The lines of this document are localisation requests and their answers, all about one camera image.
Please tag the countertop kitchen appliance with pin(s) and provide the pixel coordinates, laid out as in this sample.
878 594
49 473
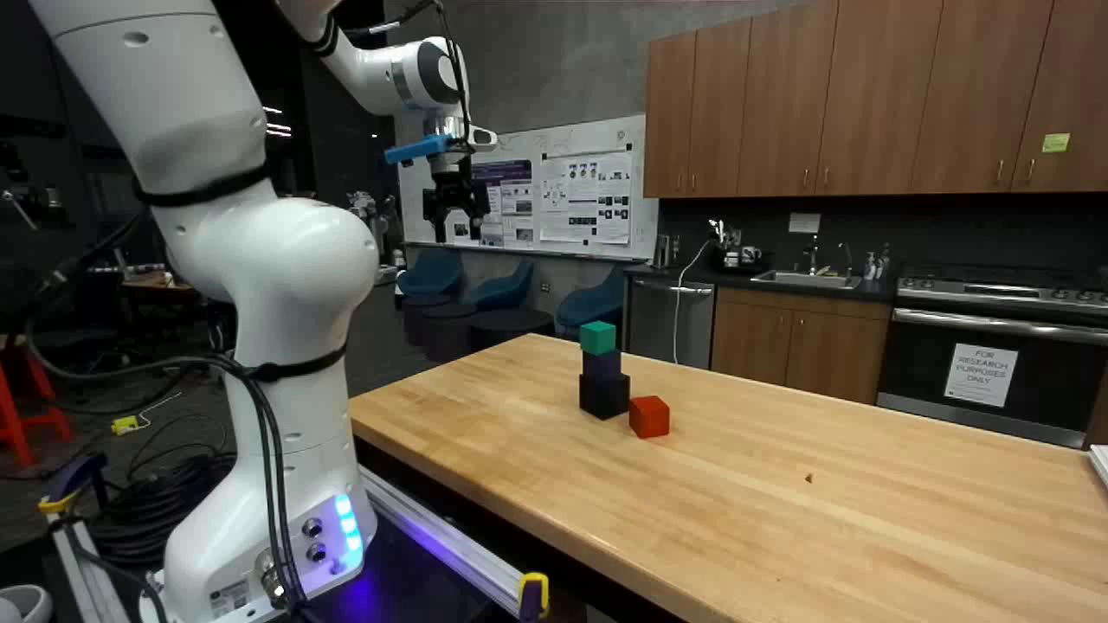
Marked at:
738 257

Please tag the yellow blue clamp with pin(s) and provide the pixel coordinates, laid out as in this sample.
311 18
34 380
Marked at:
534 594

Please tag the blue wrist camera bracket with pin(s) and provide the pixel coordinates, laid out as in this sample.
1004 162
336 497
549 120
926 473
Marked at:
417 150

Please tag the green sticky note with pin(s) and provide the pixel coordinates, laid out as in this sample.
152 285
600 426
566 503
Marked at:
1054 142

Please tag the black block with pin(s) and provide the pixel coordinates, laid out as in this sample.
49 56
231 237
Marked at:
603 396

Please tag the yellow floor tool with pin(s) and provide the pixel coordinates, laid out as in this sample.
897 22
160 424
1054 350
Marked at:
128 424

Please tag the white wall outlet plate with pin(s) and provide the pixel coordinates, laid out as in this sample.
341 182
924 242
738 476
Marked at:
806 222

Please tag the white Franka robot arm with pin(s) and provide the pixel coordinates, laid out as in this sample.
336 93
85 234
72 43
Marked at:
278 266

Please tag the blue chair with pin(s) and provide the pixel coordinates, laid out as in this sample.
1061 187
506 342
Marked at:
435 278
505 287
590 305

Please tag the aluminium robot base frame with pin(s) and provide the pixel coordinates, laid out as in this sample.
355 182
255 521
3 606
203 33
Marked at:
452 540

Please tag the stainless steel oven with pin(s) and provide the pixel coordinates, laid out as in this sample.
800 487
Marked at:
993 367

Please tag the long wooden wall cabinets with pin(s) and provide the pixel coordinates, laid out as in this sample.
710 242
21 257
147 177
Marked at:
878 99

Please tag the steel kitchen sink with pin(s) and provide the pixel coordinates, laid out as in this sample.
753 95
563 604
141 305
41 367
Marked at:
806 278

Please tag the wooden base cabinet with sink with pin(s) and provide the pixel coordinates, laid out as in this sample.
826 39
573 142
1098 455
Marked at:
800 344

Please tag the white poster board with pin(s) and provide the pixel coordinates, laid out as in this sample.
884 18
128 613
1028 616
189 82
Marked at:
577 193

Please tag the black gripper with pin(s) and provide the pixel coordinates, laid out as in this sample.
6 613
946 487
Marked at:
456 199

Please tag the white paper sign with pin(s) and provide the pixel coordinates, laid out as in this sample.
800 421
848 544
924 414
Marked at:
982 375

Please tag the red legged stool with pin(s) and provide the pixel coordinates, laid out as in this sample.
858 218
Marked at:
25 403

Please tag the red block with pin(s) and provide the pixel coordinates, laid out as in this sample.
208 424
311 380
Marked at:
650 416

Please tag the stainless steel dishwasher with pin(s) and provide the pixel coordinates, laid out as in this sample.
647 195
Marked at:
672 327

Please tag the grey rounded floor object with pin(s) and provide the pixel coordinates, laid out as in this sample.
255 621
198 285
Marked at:
20 606

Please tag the narrow wooden base cabinet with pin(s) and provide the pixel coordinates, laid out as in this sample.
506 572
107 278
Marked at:
1098 407

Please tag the green block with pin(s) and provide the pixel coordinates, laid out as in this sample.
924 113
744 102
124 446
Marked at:
598 337

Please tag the chrome faucet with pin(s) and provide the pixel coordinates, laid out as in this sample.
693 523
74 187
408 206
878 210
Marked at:
817 255

